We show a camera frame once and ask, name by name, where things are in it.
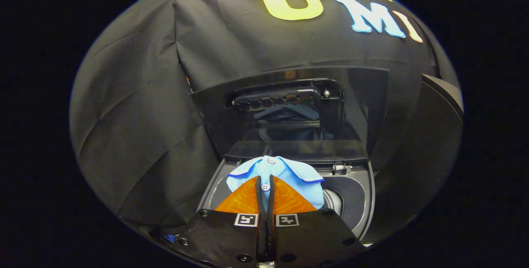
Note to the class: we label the dark washing machine lid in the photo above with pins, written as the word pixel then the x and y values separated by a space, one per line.
pixel 359 106

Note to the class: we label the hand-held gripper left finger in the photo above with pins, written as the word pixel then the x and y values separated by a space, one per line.
pixel 225 239

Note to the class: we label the beige cabinet with black frame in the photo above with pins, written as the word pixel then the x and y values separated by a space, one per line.
pixel 417 148

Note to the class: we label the light blue polo shirt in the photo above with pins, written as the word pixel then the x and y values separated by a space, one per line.
pixel 289 173

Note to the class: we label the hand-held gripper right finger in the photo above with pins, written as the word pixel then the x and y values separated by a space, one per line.
pixel 314 239

